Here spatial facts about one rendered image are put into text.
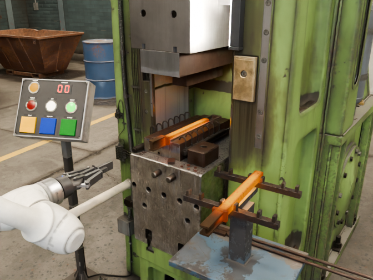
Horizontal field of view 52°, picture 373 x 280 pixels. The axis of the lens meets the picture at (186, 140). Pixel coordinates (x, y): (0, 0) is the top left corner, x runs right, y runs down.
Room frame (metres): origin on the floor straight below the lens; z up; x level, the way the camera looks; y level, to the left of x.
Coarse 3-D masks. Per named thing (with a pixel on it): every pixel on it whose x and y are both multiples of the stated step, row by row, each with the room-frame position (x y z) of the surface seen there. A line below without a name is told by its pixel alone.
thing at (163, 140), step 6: (204, 120) 1.75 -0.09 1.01; (186, 126) 1.66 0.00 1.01; (192, 126) 1.66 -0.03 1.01; (174, 132) 1.58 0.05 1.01; (180, 132) 1.58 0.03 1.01; (156, 138) 1.47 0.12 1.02; (162, 138) 1.48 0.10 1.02; (168, 138) 1.50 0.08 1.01; (150, 144) 1.45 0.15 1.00; (156, 144) 1.46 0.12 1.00; (162, 144) 1.49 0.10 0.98; (168, 144) 1.50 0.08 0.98; (150, 150) 1.45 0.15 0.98; (156, 150) 1.45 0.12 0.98
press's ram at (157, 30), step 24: (144, 0) 1.57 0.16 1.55; (168, 0) 1.51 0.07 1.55; (192, 0) 1.46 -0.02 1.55; (216, 0) 1.60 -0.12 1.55; (144, 24) 1.58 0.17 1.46; (168, 24) 1.51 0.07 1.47; (192, 24) 1.46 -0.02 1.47; (216, 24) 1.60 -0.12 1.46; (144, 48) 1.60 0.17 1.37; (168, 48) 1.51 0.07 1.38; (192, 48) 1.46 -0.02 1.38
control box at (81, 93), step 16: (32, 80) 1.80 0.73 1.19; (48, 80) 1.78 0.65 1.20; (64, 80) 1.77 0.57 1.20; (32, 96) 1.75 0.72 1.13; (48, 96) 1.74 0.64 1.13; (64, 96) 1.73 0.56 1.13; (80, 96) 1.72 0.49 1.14; (32, 112) 1.71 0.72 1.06; (48, 112) 1.70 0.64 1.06; (64, 112) 1.69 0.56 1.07; (80, 112) 1.68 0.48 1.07; (16, 128) 1.69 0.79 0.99; (80, 128) 1.64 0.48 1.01
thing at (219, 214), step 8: (256, 176) 1.18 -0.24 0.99; (248, 184) 1.12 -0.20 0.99; (240, 192) 1.06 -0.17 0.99; (248, 192) 1.10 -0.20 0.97; (232, 200) 1.01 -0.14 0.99; (240, 200) 1.04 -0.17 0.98; (216, 208) 0.96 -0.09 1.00; (224, 208) 0.97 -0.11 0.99; (232, 208) 0.99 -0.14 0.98; (208, 216) 0.92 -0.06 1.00; (216, 216) 0.92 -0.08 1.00; (224, 216) 0.94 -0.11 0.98; (200, 224) 0.88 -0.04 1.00; (208, 224) 0.88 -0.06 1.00; (216, 224) 0.91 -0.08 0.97; (200, 232) 0.88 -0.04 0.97; (208, 232) 0.88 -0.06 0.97
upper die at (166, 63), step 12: (216, 48) 1.70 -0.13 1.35; (144, 60) 1.58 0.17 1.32; (156, 60) 1.54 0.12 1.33; (168, 60) 1.51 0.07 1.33; (180, 60) 1.48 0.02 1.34; (192, 60) 1.55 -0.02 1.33; (204, 60) 1.62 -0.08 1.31; (216, 60) 1.70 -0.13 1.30; (228, 60) 1.79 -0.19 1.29; (144, 72) 1.58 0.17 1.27; (156, 72) 1.55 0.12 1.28; (168, 72) 1.51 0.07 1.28; (180, 72) 1.48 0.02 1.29; (192, 72) 1.55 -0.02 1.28
